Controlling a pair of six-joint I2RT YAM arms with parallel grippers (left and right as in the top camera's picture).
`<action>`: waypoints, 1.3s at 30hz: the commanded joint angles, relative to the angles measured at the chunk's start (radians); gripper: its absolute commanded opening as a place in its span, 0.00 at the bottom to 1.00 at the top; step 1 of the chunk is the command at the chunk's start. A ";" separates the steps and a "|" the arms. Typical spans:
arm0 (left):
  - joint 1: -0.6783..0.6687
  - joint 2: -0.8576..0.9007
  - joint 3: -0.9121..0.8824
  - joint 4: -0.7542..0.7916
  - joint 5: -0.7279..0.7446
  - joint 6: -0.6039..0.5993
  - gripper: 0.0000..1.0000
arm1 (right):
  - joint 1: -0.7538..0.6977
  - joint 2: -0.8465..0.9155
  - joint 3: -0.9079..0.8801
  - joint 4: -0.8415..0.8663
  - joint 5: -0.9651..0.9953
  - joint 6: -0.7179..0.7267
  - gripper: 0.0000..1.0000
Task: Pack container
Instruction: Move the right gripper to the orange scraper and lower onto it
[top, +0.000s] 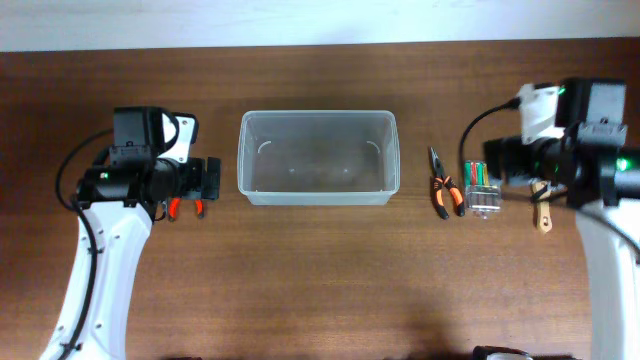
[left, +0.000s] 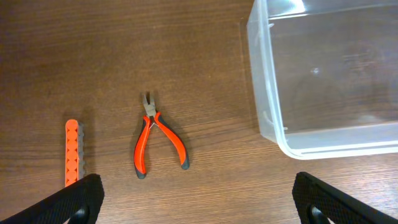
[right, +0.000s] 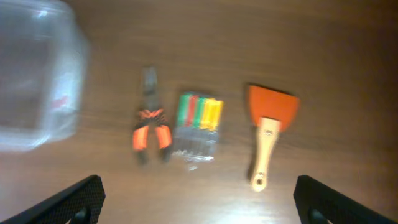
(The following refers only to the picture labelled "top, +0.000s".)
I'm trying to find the screwdriver set clear case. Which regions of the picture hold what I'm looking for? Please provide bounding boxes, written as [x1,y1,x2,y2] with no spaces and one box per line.
[463,160,502,219]

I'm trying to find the orange scraper wooden handle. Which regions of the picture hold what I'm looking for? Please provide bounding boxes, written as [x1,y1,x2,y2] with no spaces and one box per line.
[531,181,553,234]

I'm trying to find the orange black needle-nose pliers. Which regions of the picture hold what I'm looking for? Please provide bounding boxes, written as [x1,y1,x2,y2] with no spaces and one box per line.
[429,147,465,220]

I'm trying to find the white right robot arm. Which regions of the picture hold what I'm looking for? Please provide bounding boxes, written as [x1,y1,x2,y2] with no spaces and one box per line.
[484,78,639,359]

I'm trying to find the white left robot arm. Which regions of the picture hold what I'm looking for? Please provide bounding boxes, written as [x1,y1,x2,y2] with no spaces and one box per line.
[41,106,221,359]

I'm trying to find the clear plastic container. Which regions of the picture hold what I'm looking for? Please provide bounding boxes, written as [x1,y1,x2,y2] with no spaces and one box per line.
[237,110,401,206]

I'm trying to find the red handled cutters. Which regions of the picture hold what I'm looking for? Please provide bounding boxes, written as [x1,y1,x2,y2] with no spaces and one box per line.
[166,196,206,223]

